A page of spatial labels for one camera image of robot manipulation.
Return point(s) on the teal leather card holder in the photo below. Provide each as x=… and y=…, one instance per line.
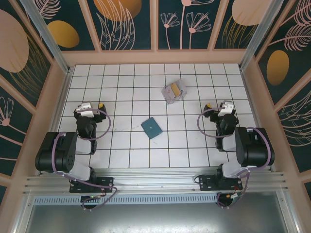
x=151, y=128

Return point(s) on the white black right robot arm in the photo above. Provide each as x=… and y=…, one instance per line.
x=255, y=150

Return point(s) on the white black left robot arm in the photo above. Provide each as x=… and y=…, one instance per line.
x=56, y=153

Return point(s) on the clear acrylic card stand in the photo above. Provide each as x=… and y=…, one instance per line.
x=179, y=95

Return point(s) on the gold card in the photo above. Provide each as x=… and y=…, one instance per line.
x=175, y=88

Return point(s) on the small controller board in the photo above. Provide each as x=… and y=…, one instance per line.
x=91, y=198
x=234, y=196

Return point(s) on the grey metal panel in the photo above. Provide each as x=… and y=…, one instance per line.
x=155, y=218

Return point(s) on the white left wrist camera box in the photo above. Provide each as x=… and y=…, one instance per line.
x=85, y=106

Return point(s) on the aluminium side rail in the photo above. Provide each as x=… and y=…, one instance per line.
x=250, y=97
x=62, y=97

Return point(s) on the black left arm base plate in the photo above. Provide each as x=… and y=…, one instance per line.
x=104, y=184

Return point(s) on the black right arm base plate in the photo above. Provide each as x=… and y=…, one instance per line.
x=209, y=184

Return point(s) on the aluminium corner post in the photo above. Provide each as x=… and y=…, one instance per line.
x=257, y=36
x=48, y=41

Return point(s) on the aluminium mounting rail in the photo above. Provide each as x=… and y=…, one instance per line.
x=155, y=180

